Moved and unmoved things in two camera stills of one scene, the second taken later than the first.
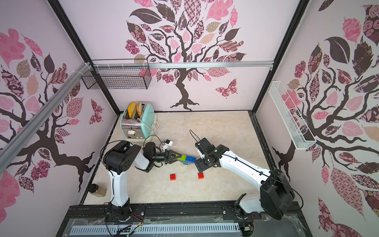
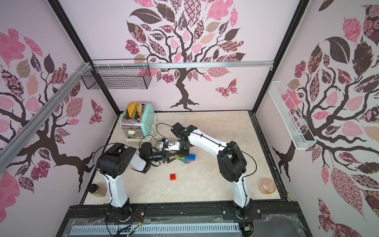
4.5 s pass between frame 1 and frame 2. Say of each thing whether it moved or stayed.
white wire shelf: stayed
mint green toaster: stayed
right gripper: moved
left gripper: stayed
